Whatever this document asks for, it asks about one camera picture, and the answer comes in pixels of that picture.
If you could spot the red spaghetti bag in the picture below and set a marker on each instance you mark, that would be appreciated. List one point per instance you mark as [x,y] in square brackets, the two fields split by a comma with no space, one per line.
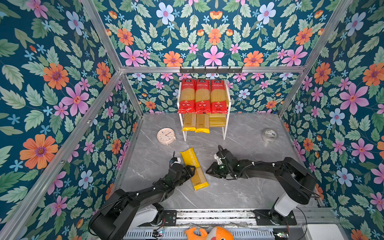
[187,96]
[202,97]
[218,97]

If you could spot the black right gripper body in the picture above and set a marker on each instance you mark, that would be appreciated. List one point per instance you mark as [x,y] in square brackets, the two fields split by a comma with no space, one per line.
[220,170]

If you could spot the yellow pasta bag bottom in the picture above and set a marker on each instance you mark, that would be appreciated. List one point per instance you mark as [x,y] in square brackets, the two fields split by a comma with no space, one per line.
[199,180]

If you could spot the white box corner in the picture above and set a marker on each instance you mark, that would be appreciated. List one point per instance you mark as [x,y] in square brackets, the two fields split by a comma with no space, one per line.
[323,232]

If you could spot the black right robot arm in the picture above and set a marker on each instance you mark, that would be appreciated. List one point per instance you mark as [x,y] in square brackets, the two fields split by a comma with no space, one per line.
[297,182]

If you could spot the black hook rail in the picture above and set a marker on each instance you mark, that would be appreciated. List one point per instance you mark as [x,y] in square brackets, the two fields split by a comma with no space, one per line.
[211,70]

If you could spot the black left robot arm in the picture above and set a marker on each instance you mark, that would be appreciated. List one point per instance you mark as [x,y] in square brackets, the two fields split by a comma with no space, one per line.
[126,210]

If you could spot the pink round clock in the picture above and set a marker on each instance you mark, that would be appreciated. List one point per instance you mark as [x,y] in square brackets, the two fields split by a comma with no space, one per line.
[166,136]

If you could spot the yellow pasta bag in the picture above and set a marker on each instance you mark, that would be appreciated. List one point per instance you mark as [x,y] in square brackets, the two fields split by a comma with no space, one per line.
[199,180]
[189,122]
[203,123]

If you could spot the orange plush toy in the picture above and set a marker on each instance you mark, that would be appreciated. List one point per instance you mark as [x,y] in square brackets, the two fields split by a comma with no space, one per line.
[217,233]

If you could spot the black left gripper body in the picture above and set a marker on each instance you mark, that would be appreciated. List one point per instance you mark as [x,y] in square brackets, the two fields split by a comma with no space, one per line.
[185,175]

